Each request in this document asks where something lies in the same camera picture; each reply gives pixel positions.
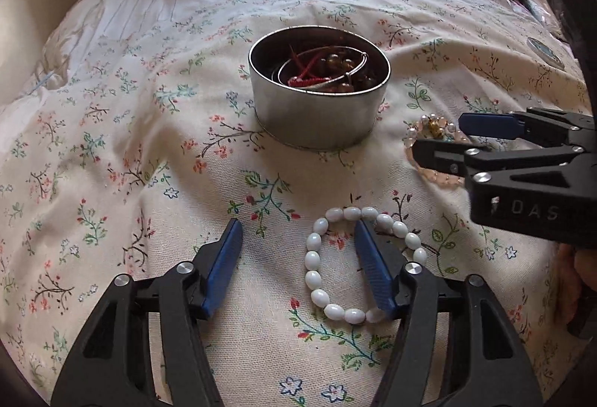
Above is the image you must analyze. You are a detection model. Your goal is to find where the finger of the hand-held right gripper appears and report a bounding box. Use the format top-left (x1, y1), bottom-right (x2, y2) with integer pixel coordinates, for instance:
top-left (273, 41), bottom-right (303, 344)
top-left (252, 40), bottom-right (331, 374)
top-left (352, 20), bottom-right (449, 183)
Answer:
top-left (413, 137), bottom-right (597, 203)
top-left (458, 107), bottom-right (597, 147)

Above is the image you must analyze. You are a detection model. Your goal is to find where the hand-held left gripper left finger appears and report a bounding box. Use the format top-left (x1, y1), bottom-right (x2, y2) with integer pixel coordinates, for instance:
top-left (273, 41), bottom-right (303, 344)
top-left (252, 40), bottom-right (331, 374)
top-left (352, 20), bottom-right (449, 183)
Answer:
top-left (55, 218), bottom-right (244, 407)

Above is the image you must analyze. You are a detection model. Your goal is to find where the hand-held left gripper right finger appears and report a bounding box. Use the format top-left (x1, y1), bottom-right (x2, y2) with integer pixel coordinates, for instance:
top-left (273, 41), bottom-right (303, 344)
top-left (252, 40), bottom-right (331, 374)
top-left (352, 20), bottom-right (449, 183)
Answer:
top-left (353, 219), bottom-right (544, 407)

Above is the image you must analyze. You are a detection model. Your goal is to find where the pink bead bracelet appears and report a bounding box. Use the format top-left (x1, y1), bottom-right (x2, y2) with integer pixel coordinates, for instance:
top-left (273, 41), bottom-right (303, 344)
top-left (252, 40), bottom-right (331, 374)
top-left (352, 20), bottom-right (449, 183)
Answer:
top-left (404, 113), bottom-right (473, 190)

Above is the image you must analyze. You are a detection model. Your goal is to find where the white bead bracelet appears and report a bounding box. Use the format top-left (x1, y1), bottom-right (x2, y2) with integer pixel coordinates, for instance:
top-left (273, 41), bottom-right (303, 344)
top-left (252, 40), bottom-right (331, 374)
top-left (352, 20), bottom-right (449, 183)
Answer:
top-left (304, 206), bottom-right (428, 325)

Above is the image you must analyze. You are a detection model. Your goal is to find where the round metal tin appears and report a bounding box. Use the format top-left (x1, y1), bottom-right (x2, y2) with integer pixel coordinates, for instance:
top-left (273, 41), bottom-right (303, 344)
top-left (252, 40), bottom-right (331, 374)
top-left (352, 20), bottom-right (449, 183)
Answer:
top-left (247, 27), bottom-right (391, 152)

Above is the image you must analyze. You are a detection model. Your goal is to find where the brown bead bracelet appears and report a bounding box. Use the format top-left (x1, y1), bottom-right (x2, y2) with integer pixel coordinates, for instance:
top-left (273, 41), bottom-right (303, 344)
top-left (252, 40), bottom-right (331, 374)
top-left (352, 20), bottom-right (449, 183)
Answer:
top-left (310, 51), bottom-right (379, 93)

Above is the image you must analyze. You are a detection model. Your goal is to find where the red string bracelet with beads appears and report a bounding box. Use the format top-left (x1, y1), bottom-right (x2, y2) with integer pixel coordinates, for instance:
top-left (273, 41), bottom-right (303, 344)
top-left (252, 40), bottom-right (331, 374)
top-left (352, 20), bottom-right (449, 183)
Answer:
top-left (287, 46), bottom-right (327, 88)

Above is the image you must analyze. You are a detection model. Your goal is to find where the small round printed disc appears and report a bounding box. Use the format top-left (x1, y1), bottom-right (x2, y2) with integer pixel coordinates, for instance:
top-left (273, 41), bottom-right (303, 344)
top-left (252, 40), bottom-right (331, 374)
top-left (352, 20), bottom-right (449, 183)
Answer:
top-left (526, 38), bottom-right (566, 72)

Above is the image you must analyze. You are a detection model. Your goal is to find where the clear plastic bag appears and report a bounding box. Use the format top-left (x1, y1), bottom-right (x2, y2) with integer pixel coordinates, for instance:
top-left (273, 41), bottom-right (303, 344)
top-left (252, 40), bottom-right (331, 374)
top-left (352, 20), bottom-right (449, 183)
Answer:
top-left (513, 0), bottom-right (563, 24)

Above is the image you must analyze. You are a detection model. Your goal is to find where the silver bangle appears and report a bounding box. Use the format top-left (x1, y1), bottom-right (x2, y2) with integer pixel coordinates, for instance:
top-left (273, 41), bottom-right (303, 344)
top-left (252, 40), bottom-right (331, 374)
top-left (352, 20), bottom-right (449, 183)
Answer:
top-left (276, 51), bottom-right (370, 93)

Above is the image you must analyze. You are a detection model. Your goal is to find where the floral bedsheet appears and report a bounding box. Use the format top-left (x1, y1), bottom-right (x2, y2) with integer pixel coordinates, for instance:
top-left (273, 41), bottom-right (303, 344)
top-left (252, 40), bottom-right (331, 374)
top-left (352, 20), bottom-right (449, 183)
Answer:
top-left (0, 0), bottom-right (593, 407)

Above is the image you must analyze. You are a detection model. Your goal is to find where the white striped quilt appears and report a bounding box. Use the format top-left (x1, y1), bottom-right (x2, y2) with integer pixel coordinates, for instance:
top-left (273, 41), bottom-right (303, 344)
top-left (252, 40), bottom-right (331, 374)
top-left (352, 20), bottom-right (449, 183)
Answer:
top-left (32, 0), bottom-right (467, 76)

